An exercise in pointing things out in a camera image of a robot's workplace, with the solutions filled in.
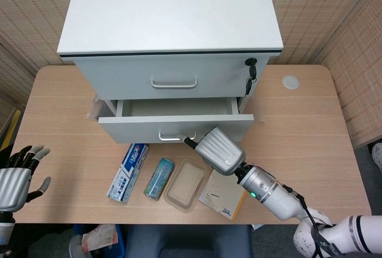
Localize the large white drawer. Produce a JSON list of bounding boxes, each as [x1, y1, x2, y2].
[[73, 52, 269, 101]]

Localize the grey round table grommet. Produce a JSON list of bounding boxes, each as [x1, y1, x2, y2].
[[282, 75, 300, 91]]

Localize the white drawer cabinet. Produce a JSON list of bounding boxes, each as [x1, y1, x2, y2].
[[56, 0, 284, 144]]

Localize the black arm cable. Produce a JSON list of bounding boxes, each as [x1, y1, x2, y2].
[[282, 183, 332, 258]]

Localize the blue white toothpaste box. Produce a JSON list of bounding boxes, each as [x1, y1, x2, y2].
[[106, 142, 150, 205]]

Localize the dark blue chair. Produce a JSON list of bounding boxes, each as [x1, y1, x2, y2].
[[125, 224, 253, 258]]

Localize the black cabinet keys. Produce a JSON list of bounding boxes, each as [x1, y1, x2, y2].
[[244, 57, 259, 97]]

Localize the worn yellow-spined notebook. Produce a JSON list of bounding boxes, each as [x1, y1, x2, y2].
[[198, 169, 248, 221]]

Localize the teal drink can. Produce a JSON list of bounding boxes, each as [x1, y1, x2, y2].
[[143, 158, 175, 200]]

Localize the red white plastic bag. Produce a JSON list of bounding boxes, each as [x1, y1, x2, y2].
[[80, 224, 119, 253]]

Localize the white shoe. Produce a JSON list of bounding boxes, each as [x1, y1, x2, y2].
[[371, 143, 382, 171]]

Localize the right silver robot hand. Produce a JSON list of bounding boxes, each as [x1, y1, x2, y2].
[[184, 126, 247, 177]]

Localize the yellow wooden board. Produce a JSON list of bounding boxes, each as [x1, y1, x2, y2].
[[0, 107, 23, 151]]

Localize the medium white drawer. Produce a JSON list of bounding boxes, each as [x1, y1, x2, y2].
[[97, 96, 255, 145]]

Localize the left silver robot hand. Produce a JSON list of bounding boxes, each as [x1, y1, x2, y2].
[[0, 145, 51, 213]]

